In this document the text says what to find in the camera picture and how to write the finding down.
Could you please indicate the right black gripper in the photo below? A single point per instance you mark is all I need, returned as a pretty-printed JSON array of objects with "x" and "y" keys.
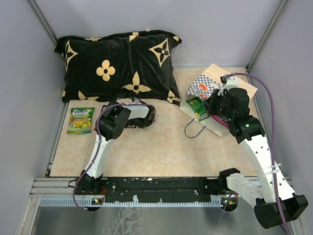
[{"x": 211, "y": 100}]

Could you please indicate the blue checkered paper bag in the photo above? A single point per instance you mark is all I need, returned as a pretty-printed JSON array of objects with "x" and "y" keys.
[{"x": 205, "y": 88}]

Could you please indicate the yellow green snack packet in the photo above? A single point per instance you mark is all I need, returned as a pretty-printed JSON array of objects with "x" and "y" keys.
[{"x": 198, "y": 108}]

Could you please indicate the green Fox's candy bag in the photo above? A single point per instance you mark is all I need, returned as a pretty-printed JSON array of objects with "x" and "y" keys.
[{"x": 80, "y": 120}]

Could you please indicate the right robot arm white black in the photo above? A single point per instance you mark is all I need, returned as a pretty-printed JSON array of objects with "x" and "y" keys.
[{"x": 275, "y": 201}]

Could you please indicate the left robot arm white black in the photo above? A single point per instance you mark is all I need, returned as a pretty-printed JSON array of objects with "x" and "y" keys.
[{"x": 110, "y": 124}]

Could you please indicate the black pillow with beige flowers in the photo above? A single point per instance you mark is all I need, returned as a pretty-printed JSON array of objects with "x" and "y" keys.
[{"x": 124, "y": 65}]

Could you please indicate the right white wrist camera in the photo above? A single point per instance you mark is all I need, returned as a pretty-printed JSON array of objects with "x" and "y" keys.
[{"x": 228, "y": 82}]

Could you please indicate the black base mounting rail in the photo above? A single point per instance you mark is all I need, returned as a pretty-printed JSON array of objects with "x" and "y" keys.
[{"x": 169, "y": 189}]

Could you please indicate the white slotted cable duct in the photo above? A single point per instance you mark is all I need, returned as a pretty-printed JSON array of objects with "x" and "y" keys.
[{"x": 91, "y": 202}]

